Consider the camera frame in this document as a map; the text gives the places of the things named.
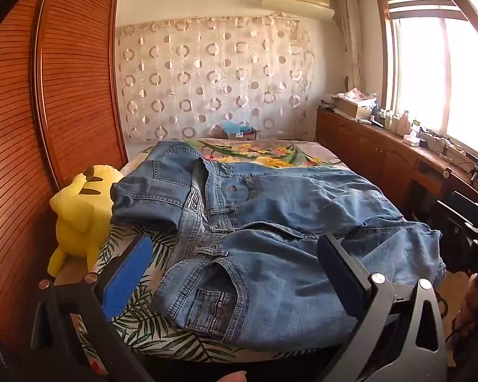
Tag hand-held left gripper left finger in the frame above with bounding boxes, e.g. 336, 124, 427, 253
24, 234, 156, 382

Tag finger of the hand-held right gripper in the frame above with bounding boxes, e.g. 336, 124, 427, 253
438, 201, 478, 248

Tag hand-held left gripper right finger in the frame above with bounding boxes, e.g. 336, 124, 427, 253
317, 233, 449, 382

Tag blue denim pants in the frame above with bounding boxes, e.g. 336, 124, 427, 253
111, 141, 447, 353

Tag person's right forearm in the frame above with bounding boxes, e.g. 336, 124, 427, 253
448, 318, 478, 382

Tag person's right hand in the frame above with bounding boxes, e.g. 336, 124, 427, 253
460, 272, 478, 327

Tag person's left hand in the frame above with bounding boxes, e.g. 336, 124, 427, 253
213, 371, 248, 382

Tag leaf print bed sheet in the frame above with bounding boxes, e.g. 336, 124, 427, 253
77, 223, 343, 364

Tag yellow plush toy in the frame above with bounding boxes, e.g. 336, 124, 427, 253
48, 164, 124, 278

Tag tissue box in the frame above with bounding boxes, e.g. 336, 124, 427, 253
402, 129, 428, 148

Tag white bottle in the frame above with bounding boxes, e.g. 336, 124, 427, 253
396, 110, 412, 137

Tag long wooden cabinet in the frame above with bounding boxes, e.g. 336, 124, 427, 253
315, 107, 478, 223

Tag wooden framed window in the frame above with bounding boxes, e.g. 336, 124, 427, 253
376, 0, 478, 164

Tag open cardboard box with clutter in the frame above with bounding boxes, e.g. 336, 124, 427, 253
334, 88, 380, 121

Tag cardboard box with blue cloth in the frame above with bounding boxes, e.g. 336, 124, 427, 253
222, 121, 259, 141

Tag circle-patterned sheer curtain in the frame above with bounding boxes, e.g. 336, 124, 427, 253
115, 15, 317, 142

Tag beige window curtain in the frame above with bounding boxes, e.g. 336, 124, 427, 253
337, 0, 363, 92

